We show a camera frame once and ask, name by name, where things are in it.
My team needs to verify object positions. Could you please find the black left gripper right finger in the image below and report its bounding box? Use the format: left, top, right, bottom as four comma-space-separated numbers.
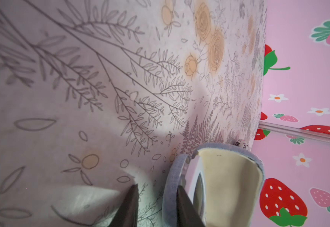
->
176, 185, 205, 227

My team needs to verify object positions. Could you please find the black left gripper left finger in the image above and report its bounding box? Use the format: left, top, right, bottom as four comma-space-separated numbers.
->
109, 184, 139, 227

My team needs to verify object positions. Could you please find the blue fabric glasses case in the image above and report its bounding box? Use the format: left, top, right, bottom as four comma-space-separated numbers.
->
162, 143, 265, 227

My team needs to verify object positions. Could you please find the newspaper print glasses case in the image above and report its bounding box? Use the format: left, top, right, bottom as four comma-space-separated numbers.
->
235, 139, 249, 150

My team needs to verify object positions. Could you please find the aluminium corner post right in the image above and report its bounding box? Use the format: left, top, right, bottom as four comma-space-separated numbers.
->
258, 122, 330, 144

